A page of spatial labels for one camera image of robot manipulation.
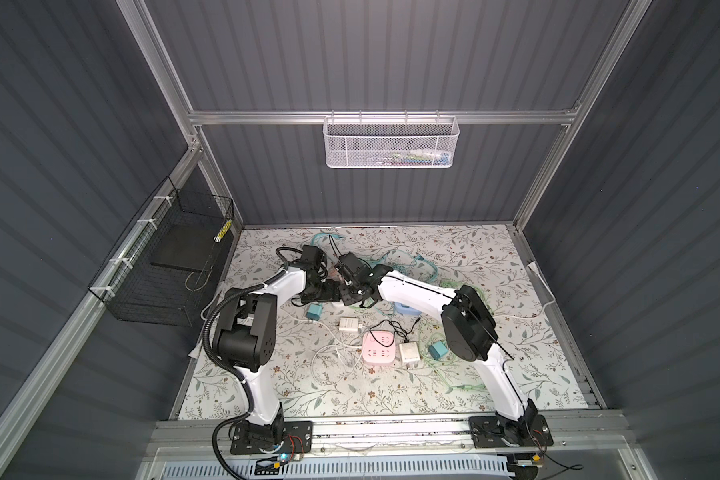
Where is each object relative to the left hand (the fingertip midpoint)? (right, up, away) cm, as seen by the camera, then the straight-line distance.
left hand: (329, 296), depth 98 cm
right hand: (+7, +1, -2) cm, 7 cm away
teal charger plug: (-4, -4, -4) cm, 7 cm away
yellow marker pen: (-27, +20, -15) cm, 37 cm away
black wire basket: (-38, +11, -25) cm, 47 cm away
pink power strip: (+16, -13, -11) cm, 24 cm away
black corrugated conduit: (-12, -7, -47) cm, 49 cm away
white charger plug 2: (+25, -14, -12) cm, 31 cm away
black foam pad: (-33, +16, -22) cm, 42 cm away
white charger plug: (+7, -8, -6) cm, 12 cm away
